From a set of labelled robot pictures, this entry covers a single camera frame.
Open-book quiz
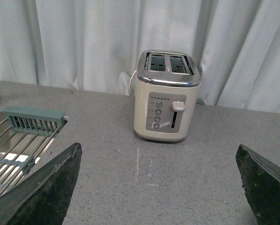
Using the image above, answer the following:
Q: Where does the left gripper black camera right finger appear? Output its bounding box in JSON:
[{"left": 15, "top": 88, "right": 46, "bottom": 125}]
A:
[{"left": 236, "top": 144, "right": 280, "bottom": 225}]

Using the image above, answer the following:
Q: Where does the left gripper black camera left finger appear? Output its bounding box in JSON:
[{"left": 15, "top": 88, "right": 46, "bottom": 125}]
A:
[{"left": 0, "top": 142, "right": 82, "bottom": 225}]

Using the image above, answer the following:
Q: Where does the cream two-slot toaster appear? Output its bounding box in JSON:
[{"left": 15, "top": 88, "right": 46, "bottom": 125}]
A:
[{"left": 133, "top": 50, "right": 201, "bottom": 142}]

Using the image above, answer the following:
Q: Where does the white curtain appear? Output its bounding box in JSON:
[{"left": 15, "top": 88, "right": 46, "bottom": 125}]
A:
[{"left": 0, "top": 0, "right": 280, "bottom": 113}]

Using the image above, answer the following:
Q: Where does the white toaster power cable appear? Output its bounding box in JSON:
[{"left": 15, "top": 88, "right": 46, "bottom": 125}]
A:
[{"left": 128, "top": 71, "right": 138, "bottom": 97}]

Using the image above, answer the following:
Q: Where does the metal dish drying rack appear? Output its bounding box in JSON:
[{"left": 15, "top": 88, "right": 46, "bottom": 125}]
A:
[{"left": 0, "top": 106, "right": 67, "bottom": 197}]

